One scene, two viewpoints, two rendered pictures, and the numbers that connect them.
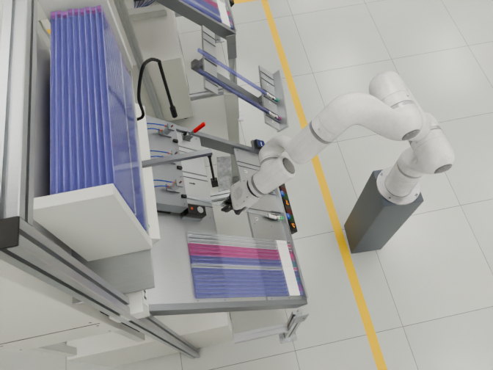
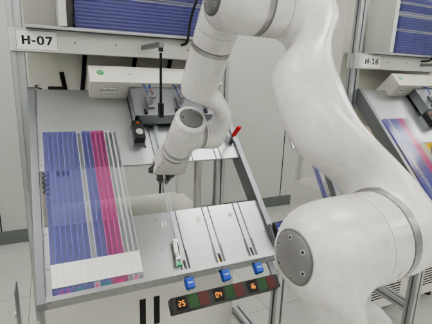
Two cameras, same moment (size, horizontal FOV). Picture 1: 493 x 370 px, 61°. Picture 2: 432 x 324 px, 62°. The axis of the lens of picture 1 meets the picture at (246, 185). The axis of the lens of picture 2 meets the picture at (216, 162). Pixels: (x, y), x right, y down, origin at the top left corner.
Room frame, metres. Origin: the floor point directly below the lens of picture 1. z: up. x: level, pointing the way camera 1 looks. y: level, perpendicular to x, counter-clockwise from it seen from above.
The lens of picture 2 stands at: (0.49, -1.04, 1.27)
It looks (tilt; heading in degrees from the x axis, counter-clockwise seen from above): 14 degrees down; 74
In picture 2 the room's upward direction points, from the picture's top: 2 degrees clockwise
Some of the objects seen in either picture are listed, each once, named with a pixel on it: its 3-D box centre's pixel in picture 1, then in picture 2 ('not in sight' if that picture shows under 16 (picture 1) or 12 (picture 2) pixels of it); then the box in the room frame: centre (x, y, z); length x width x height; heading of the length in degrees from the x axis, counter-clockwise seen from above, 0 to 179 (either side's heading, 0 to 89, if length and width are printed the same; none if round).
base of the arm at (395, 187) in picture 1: (404, 175); not in sight; (0.80, -0.67, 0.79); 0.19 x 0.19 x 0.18
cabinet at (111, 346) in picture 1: (155, 276); (132, 284); (0.54, 0.47, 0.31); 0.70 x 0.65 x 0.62; 9
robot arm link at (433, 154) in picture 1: (426, 157); (341, 285); (0.77, -0.68, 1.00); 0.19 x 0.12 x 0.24; 13
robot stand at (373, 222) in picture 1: (377, 215); not in sight; (0.80, -0.67, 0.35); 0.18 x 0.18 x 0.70; 6
